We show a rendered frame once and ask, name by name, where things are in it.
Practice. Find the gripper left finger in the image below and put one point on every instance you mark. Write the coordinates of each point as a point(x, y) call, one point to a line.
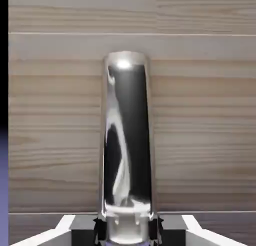
point(82, 234)

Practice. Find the light wood cabinet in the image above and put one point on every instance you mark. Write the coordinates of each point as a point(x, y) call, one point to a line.
point(120, 10)

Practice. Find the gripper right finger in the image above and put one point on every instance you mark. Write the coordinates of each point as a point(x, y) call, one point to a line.
point(172, 234)

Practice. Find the light wood door front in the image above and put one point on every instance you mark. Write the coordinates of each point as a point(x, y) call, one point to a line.
point(224, 226)

